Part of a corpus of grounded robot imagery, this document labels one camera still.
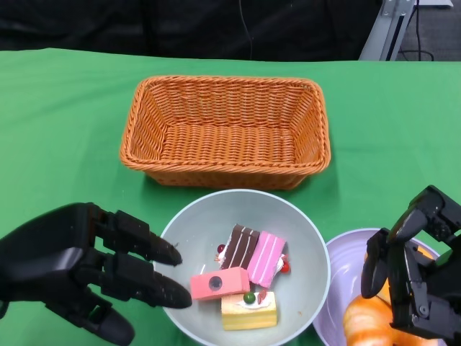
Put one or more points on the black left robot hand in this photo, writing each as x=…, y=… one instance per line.
x=47, y=259

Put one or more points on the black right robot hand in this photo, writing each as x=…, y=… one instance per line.
x=425, y=295

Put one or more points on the striped cone-shaped bread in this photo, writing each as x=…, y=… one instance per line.
x=426, y=252

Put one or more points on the orange loaf bread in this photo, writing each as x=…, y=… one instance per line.
x=367, y=320

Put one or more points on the grey bowl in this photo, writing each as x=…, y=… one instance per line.
x=201, y=216

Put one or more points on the pink striped cake slice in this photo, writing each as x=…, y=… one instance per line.
x=266, y=259

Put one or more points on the yellow cake with green ball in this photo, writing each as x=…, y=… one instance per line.
x=248, y=315

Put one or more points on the pink cake with dark dot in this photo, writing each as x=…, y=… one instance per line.
x=230, y=284

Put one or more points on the chocolate layer cake slice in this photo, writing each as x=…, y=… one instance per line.
x=239, y=247

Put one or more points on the white round plate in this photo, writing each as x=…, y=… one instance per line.
x=338, y=266

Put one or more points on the orange wicker basket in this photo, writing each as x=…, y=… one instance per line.
x=227, y=140

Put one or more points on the black backdrop cloth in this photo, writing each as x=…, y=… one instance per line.
x=144, y=25

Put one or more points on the aluminium frame stand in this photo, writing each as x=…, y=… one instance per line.
x=385, y=32

